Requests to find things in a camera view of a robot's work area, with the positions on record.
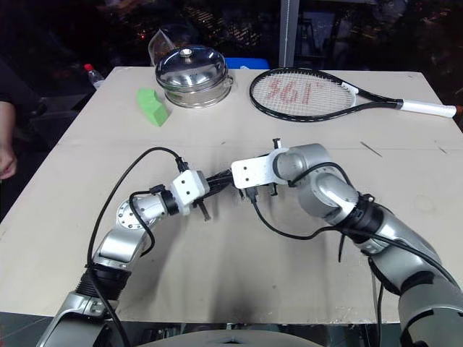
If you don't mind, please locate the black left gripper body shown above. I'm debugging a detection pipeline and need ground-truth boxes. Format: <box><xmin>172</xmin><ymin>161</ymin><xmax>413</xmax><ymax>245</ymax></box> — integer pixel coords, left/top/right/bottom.
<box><xmin>191</xmin><ymin>173</ymin><xmax>221</xmax><ymax>210</ymax></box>

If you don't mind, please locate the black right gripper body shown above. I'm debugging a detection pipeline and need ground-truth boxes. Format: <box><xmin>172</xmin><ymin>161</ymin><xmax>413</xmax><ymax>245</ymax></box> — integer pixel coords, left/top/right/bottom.
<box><xmin>235</xmin><ymin>186</ymin><xmax>260</xmax><ymax>203</ymax></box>

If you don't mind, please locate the bystander bare hand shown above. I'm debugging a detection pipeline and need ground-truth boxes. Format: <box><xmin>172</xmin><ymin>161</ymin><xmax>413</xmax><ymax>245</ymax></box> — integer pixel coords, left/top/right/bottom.
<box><xmin>0</xmin><ymin>139</ymin><xmax>18</xmax><ymax>180</ymax></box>

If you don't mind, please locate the green foam block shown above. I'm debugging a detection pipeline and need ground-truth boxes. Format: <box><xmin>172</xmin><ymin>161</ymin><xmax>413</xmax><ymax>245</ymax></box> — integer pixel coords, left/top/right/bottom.
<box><xmin>136</xmin><ymin>87</ymin><xmax>171</xmax><ymax>129</ymax></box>

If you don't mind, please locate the stainless steel pot with lid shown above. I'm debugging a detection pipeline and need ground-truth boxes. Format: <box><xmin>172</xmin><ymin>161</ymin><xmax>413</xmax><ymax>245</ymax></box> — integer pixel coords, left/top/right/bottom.
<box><xmin>154</xmin><ymin>44</ymin><xmax>233</xmax><ymax>109</ymax></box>

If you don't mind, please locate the black and white tennis racket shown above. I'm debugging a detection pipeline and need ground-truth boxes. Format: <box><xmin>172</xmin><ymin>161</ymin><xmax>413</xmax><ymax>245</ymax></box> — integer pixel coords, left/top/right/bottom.
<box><xmin>249</xmin><ymin>67</ymin><xmax>458</xmax><ymax>124</ymax></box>

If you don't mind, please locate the blue box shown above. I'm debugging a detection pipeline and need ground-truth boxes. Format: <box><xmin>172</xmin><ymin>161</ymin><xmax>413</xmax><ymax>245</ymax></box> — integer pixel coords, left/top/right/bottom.
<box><xmin>225</xmin><ymin>57</ymin><xmax>272</xmax><ymax>71</ymax></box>

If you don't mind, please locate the grey rounded robot torso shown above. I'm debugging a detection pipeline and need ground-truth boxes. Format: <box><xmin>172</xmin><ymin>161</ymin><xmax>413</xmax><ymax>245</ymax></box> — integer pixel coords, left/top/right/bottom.
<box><xmin>158</xmin><ymin>327</ymin><xmax>292</xmax><ymax>347</ymax></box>

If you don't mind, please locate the clear plastic container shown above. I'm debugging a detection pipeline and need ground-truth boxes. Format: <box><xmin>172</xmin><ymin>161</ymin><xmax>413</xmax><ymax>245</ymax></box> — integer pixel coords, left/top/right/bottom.
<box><xmin>148</xmin><ymin>28</ymin><xmax>175</xmax><ymax>68</ymax></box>

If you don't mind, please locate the plastic bottle with red cap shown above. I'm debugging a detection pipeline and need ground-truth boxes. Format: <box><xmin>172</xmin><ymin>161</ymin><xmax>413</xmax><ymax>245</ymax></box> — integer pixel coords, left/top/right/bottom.
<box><xmin>83</xmin><ymin>63</ymin><xmax>106</xmax><ymax>90</ymax></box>

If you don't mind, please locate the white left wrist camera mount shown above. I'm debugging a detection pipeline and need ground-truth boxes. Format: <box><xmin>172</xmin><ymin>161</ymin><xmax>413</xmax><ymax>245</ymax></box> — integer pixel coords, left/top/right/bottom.
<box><xmin>169</xmin><ymin>169</ymin><xmax>210</xmax><ymax>217</ymax></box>

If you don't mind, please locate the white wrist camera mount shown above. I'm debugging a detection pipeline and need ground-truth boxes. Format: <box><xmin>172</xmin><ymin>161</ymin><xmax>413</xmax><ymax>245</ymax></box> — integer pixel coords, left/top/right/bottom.
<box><xmin>169</xmin><ymin>169</ymin><xmax>210</xmax><ymax>217</ymax></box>
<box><xmin>230</xmin><ymin>148</ymin><xmax>290</xmax><ymax>189</ymax></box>

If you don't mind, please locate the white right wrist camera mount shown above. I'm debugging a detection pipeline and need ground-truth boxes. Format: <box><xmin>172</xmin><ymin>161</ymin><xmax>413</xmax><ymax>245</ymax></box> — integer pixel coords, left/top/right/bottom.
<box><xmin>230</xmin><ymin>148</ymin><xmax>290</xmax><ymax>189</ymax></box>

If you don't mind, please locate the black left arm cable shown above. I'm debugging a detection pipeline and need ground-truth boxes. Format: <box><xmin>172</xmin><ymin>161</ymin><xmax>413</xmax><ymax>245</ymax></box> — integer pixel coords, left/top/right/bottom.
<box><xmin>85</xmin><ymin>146</ymin><xmax>189</xmax><ymax>347</ymax></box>

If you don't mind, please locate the grey metal post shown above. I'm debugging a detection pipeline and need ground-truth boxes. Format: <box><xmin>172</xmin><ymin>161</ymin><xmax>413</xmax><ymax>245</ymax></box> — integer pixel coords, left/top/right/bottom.
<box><xmin>278</xmin><ymin>0</ymin><xmax>291</xmax><ymax>69</ymax></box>

